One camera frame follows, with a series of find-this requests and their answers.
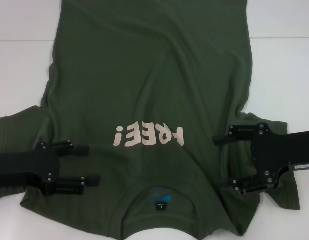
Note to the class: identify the dark green printed T-shirt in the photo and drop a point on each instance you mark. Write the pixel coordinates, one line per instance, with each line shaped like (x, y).
(149, 75)

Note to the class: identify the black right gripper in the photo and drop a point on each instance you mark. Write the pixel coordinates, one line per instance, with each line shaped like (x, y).
(282, 152)

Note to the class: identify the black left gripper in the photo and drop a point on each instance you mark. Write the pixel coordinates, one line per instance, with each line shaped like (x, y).
(27, 165)

